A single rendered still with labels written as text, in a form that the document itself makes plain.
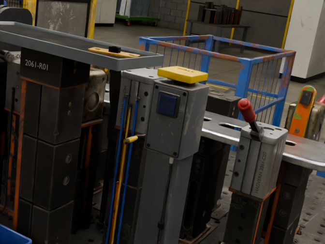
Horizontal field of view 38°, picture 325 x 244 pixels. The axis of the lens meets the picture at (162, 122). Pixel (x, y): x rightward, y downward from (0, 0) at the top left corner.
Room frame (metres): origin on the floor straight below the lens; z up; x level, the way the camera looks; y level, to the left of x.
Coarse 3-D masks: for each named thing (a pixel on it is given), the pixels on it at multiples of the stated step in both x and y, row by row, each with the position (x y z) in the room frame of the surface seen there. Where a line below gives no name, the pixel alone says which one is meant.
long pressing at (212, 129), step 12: (108, 84) 1.28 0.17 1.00; (108, 96) 1.14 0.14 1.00; (216, 120) 1.06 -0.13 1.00; (228, 120) 1.08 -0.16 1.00; (240, 120) 1.10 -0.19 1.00; (204, 132) 0.96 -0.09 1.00; (216, 132) 0.95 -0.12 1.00; (228, 132) 0.98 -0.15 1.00; (300, 144) 0.97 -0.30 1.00; (312, 144) 0.98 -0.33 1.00; (324, 144) 0.99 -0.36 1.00; (288, 156) 0.87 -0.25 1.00; (300, 156) 0.87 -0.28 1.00; (312, 156) 0.89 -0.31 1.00; (324, 156) 0.90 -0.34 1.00; (312, 168) 0.85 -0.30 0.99; (324, 168) 0.85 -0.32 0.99
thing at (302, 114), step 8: (304, 88) 1.10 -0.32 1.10; (312, 88) 1.09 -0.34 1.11; (304, 96) 1.08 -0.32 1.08; (312, 96) 1.08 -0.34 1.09; (296, 104) 1.09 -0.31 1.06; (304, 104) 1.09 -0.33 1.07; (312, 104) 1.08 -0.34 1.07; (296, 112) 1.09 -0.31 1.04; (304, 112) 1.08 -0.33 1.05; (296, 120) 1.08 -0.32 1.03; (304, 120) 1.07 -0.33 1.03; (296, 128) 1.07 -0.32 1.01; (304, 128) 1.07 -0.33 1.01; (304, 136) 1.07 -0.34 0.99
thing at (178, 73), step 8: (160, 72) 0.71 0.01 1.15; (168, 72) 0.70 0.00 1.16; (176, 72) 0.70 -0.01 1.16; (184, 72) 0.71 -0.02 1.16; (192, 72) 0.72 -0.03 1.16; (200, 72) 0.73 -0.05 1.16; (176, 80) 0.71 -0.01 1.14; (184, 80) 0.69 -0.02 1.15; (192, 80) 0.68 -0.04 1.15; (200, 80) 0.71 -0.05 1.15
